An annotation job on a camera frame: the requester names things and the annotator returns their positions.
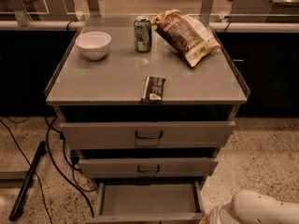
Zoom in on grey bottom drawer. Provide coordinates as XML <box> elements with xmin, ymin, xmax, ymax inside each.
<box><xmin>85</xmin><ymin>177</ymin><xmax>205</xmax><ymax>224</ymax></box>

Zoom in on grey drawer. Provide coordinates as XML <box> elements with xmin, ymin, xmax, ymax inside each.
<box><xmin>78</xmin><ymin>147</ymin><xmax>218</xmax><ymax>178</ymax></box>
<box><xmin>61</xmin><ymin>105</ymin><xmax>237</xmax><ymax>149</ymax></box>
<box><xmin>85</xmin><ymin>177</ymin><xmax>205</xmax><ymax>224</ymax></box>

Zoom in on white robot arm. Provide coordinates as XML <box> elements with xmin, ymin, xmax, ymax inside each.
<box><xmin>198</xmin><ymin>189</ymin><xmax>299</xmax><ymax>224</ymax></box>

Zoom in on grey middle drawer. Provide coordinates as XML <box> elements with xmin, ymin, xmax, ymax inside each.
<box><xmin>78</xmin><ymin>147</ymin><xmax>218</xmax><ymax>178</ymax></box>

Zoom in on grey drawer cabinet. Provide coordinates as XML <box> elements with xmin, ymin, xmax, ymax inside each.
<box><xmin>44</xmin><ymin>15</ymin><xmax>251</xmax><ymax>203</ymax></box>

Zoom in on grey top drawer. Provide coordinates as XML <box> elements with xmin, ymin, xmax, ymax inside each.
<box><xmin>61</xmin><ymin>105</ymin><xmax>237</xmax><ymax>149</ymax></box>

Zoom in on dark snack bar wrapper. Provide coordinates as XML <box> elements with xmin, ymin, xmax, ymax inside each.
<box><xmin>141</xmin><ymin>77</ymin><xmax>165</xmax><ymax>105</ymax></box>

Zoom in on blue plug adapter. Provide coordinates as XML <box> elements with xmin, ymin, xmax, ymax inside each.
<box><xmin>70</xmin><ymin>149</ymin><xmax>79</xmax><ymax>163</ymax></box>

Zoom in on brown chip bag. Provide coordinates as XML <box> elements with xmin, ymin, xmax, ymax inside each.
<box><xmin>151</xmin><ymin>9</ymin><xmax>221</xmax><ymax>67</ymax></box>

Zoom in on black bar on floor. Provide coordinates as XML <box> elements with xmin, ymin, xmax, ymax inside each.
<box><xmin>9</xmin><ymin>141</ymin><xmax>47</xmax><ymax>221</ymax></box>

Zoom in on green soda can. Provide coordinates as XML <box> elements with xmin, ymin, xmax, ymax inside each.
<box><xmin>134</xmin><ymin>16</ymin><xmax>151</xmax><ymax>52</ymax></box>

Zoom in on grey background desk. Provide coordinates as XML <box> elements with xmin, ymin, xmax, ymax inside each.
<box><xmin>229</xmin><ymin>0</ymin><xmax>299</xmax><ymax>23</ymax></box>

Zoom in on white ceramic bowl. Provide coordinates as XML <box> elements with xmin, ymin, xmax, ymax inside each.
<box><xmin>76</xmin><ymin>32</ymin><xmax>112</xmax><ymax>61</ymax></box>

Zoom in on thin black floor cable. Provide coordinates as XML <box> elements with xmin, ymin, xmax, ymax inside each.
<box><xmin>0</xmin><ymin>116</ymin><xmax>54</xmax><ymax>224</ymax></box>

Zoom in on white horizontal rail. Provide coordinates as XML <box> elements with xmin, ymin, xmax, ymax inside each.
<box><xmin>0</xmin><ymin>21</ymin><xmax>299</xmax><ymax>34</ymax></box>

